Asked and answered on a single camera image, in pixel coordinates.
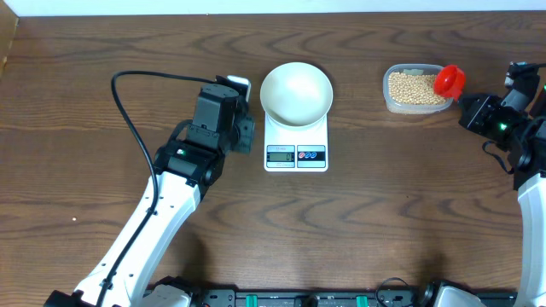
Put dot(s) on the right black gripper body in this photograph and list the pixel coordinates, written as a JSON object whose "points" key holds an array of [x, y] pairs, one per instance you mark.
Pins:
{"points": [[490, 118]]}

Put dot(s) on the white digital kitchen scale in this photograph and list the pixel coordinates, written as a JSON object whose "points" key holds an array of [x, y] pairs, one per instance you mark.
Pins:
{"points": [[295, 148]]}

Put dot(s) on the red plastic measuring scoop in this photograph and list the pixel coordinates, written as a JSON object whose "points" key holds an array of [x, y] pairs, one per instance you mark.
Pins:
{"points": [[450, 82]]}

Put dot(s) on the clear plastic soybean container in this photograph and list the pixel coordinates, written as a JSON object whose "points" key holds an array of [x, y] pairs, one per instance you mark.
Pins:
{"points": [[408, 89]]}

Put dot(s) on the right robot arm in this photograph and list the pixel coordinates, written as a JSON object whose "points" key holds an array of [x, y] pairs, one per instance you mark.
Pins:
{"points": [[522, 137]]}

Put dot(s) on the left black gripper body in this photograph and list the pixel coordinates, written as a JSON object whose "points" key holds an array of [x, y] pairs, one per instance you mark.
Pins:
{"points": [[240, 134]]}

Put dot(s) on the cream round bowl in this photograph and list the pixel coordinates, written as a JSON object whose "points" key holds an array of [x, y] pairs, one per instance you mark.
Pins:
{"points": [[296, 94]]}

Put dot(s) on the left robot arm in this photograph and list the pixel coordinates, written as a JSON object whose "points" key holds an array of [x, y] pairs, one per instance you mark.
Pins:
{"points": [[183, 169]]}

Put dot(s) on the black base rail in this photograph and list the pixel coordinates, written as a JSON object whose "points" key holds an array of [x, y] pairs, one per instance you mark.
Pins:
{"points": [[232, 298]]}

